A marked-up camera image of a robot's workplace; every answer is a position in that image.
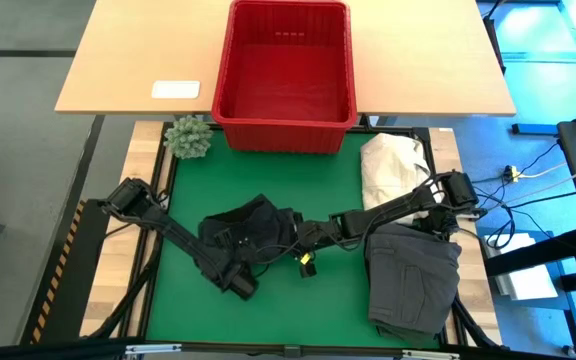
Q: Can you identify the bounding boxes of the dark grey garment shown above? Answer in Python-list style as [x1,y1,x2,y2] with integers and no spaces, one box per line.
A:
[365,223,463,336]

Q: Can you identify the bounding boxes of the black table frame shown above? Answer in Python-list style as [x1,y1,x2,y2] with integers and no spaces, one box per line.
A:
[87,119,502,360]

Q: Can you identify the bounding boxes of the black desk foot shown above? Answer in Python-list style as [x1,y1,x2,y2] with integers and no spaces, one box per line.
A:
[511,122,559,137]

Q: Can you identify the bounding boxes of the white box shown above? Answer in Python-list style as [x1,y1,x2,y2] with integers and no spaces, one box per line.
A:
[487,232,559,301]

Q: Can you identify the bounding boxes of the black hazard-striped plate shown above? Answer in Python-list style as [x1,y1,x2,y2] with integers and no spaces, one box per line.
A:
[20,199,104,346]

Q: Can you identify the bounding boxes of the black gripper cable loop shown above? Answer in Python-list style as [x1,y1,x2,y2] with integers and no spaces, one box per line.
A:
[253,239,309,266]

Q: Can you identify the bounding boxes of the yellow floor cable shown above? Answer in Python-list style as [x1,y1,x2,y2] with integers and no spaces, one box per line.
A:
[502,164,569,182]

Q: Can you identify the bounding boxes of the white rectangular pad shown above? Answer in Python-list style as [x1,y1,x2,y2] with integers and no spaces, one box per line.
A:
[150,80,202,100]

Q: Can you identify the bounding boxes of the silver frame bracket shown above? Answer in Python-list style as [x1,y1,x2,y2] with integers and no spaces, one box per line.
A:
[401,349,460,360]
[124,343,183,356]

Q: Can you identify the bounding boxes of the red plastic bin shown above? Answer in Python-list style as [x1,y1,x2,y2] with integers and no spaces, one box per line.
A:
[211,0,358,155]

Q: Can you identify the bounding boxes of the light wooden desk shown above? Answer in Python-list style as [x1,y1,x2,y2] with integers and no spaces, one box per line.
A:
[53,0,518,117]

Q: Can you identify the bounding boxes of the wooden side board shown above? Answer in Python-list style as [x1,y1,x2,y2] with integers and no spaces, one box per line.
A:
[427,127,502,346]
[80,119,174,339]

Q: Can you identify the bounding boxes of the artificial green potted plant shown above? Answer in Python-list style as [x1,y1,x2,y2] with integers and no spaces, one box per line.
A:
[162,115,214,160]

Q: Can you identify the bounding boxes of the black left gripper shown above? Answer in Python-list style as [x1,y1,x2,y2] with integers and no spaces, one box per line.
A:
[212,227,260,302]

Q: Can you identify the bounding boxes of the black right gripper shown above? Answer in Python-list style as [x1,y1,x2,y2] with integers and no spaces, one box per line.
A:
[293,218,343,279]

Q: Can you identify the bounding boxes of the cream garment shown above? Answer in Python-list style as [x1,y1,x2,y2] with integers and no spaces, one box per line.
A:
[360,132,444,226]

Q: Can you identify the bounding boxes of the black shorts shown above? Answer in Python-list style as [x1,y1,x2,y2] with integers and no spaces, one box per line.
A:
[197,193,305,267]

